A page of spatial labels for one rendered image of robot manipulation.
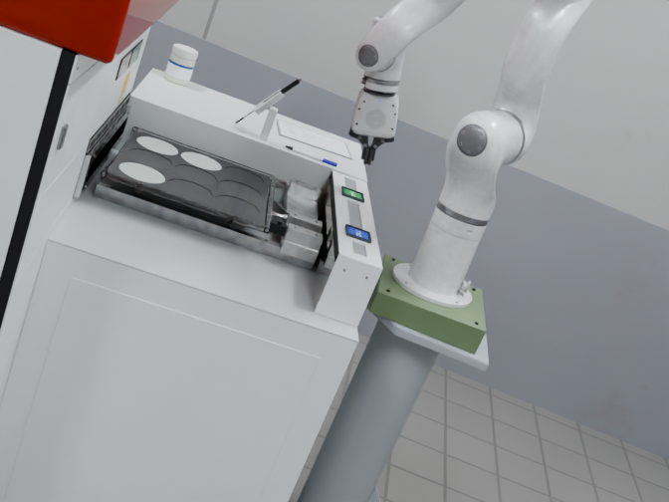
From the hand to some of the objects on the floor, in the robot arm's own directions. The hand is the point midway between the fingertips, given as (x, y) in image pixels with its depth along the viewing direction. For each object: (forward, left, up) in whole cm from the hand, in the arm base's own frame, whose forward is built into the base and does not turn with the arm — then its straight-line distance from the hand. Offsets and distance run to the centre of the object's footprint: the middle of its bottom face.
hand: (367, 154), depth 212 cm
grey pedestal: (-32, +13, -108) cm, 113 cm away
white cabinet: (+29, +3, -106) cm, 110 cm away
